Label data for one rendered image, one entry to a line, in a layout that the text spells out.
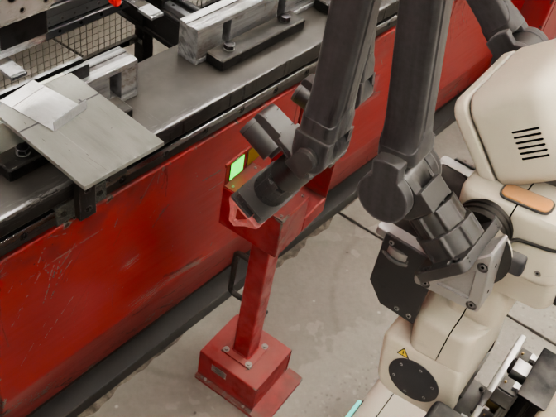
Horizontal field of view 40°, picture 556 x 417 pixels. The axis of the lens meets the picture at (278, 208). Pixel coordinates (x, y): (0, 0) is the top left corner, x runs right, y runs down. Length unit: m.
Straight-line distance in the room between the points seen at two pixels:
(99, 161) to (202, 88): 0.45
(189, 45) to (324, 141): 0.79
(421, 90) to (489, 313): 0.52
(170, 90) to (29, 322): 0.58
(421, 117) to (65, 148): 0.67
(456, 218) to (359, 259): 1.60
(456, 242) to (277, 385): 1.31
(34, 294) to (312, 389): 0.95
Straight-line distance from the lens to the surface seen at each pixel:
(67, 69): 1.60
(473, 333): 1.37
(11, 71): 1.57
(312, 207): 1.76
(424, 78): 0.95
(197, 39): 1.78
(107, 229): 1.71
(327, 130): 1.06
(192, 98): 1.72
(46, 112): 1.48
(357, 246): 2.68
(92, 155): 1.39
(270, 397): 2.26
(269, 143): 1.15
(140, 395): 2.25
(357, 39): 0.98
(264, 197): 1.21
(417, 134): 1.00
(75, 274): 1.73
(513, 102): 1.08
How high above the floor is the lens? 1.93
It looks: 45 degrees down
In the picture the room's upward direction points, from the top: 12 degrees clockwise
